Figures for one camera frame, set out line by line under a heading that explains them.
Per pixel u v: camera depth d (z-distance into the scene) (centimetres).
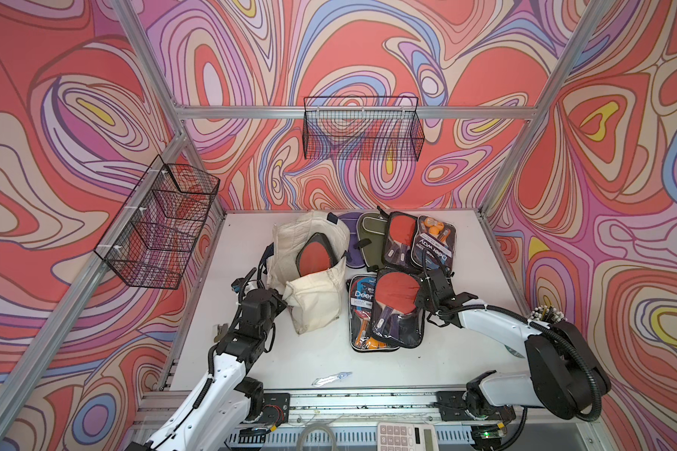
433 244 104
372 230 108
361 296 91
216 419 55
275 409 73
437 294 69
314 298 80
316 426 68
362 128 96
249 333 61
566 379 42
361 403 75
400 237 107
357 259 102
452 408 72
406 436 69
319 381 78
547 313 74
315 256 96
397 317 84
